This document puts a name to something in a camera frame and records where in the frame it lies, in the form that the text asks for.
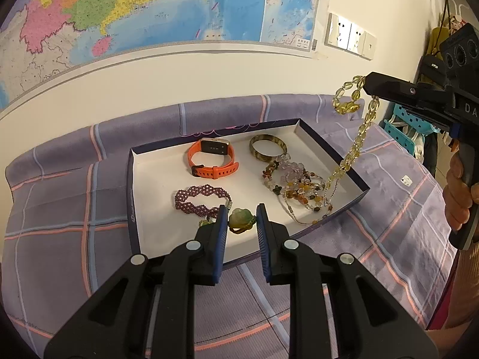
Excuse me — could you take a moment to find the white wall socket plate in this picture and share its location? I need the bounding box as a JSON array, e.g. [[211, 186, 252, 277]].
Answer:
[[363, 32, 377, 60], [325, 13, 351, 50], [348, 22, 366, 54]]

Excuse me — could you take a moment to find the black handbag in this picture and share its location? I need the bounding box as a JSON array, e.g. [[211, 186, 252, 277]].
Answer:
[[417, 55, 448, 85]]

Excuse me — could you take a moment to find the teal plastic stool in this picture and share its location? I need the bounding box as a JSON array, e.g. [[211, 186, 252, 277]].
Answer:
[[383, 104, 441, 151]]

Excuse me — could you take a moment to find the olive gold bangle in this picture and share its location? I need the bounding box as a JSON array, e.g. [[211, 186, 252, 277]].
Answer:
[[249, 134, 288, 162]]

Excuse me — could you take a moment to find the person's leg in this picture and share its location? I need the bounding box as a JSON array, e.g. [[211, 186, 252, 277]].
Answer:
[[425, 325, 479, 349]]

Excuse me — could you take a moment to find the yellow garment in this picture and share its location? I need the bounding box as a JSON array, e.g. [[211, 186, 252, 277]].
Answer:
[[426, 26, 454, 57]]

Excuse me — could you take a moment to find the dark blue shallow box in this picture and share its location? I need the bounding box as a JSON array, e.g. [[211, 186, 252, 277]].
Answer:
[[126, 118, 371, 270]]

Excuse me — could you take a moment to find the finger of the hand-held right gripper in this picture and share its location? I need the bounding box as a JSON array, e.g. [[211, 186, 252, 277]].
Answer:
[[365, 72, 456, 110], [398, 104, 452, 130]]

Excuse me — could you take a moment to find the person's right forearm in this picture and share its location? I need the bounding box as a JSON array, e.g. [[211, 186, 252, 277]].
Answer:
[[445, 245, 479, 330]]

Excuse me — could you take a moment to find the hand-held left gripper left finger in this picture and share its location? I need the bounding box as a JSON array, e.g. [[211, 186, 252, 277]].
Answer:
[[43, 205, 230, 359]]

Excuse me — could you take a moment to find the colourful wall map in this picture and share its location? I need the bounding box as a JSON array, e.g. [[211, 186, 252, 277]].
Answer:
[[0, 0, 324, 111]]

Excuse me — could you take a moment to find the orange smartwatch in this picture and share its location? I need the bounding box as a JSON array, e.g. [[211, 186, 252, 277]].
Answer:
[[187, 138, 240, 179]]

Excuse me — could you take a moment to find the plaid purple bed sheet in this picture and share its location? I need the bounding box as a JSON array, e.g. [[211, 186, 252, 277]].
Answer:
[[0, 93, 461, 359]]

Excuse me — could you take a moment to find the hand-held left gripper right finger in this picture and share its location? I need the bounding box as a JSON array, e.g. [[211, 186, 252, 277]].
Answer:
[[256, 204, 439, 359]]

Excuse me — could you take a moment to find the person's right hand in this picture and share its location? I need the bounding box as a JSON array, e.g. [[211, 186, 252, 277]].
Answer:
[[442, 153, 479, 232]]

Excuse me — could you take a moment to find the purple beaded bracelet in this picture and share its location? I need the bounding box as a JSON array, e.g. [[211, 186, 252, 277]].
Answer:
[[175, 185, 233, 218]]

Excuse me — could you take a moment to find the brown stone flower bracelet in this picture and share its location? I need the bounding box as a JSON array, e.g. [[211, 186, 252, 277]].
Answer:
[[261, 159, 289, 195]]

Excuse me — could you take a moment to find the multicolour stone bead necklace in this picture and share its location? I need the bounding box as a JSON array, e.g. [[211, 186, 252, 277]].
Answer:
[[278, 155, 334, 226]]

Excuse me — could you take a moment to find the green jade pendant cord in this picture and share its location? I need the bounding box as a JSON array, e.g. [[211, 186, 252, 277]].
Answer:
[[198, 204, 259, 235]]

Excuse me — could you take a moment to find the yellow bead necklace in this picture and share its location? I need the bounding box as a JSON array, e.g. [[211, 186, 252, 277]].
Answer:
[[322, 75, 380, 204]]

